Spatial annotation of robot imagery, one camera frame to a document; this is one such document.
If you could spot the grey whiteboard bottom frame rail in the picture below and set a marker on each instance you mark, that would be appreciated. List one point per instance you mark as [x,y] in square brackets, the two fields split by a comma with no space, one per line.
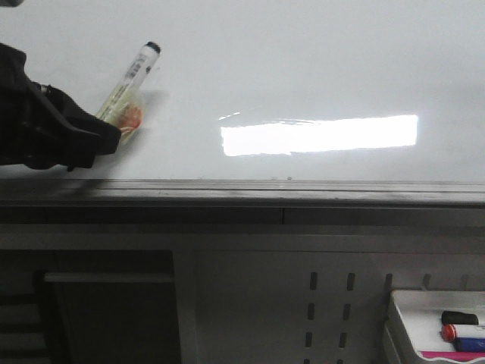
[374,203]

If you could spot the pink highlighter pen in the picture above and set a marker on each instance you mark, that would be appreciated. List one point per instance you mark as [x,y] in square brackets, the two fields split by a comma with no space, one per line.
[456,356]

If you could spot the black marker cap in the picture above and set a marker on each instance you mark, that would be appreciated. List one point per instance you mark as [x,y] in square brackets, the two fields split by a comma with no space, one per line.
[458,318]

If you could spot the white whiteboard marker with tape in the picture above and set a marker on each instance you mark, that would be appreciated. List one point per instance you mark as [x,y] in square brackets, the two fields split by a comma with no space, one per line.
[125,108]

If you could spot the white whiteboard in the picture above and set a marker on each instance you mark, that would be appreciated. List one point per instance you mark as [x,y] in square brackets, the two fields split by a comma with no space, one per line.
[275,90]

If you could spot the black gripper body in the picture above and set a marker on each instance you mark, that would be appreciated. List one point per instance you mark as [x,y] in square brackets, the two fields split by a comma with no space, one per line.
[41,126]

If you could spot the dark grey cabinet panel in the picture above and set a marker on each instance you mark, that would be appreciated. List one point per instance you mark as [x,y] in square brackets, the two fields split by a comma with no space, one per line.
[88,307]

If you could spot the white perforated pegboard panel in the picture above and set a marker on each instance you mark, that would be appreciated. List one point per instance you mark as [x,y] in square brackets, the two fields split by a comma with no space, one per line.
[262,306]

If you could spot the white wavy-edged marker tray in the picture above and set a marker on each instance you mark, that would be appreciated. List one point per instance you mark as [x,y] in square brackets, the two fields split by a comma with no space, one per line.
[414,323]

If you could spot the blue capped whiteboard marker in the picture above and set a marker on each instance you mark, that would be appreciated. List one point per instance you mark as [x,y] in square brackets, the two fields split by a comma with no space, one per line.
[469,344]

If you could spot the red capped whiteboard marker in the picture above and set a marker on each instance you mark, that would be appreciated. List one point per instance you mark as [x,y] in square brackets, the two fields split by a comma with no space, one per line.
[451,332]

